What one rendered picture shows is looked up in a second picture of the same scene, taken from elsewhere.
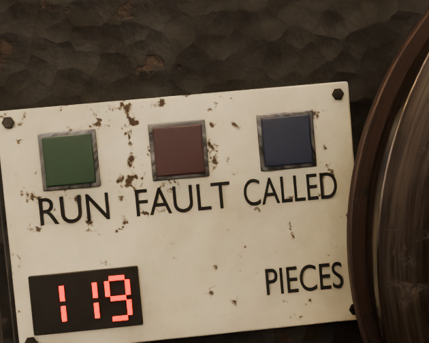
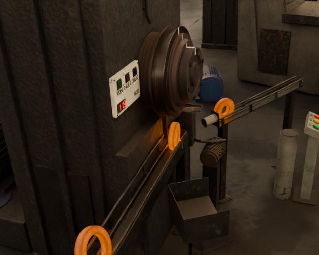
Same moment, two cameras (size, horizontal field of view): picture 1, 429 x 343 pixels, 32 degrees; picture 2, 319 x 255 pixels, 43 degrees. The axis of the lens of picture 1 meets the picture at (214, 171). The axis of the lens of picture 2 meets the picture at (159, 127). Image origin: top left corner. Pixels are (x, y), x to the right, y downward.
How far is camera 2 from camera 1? 167 cm
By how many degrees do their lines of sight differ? 66
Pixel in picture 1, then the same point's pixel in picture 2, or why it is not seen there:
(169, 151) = (127, 78)
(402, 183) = (164, 76)
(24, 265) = (116, 103)
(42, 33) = (111, 63)
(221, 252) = (130, 91)
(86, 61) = (115, 66)
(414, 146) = (164, 72)
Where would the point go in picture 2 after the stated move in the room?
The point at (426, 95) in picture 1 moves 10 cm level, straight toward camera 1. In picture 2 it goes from (165, 65) to (182, 69)
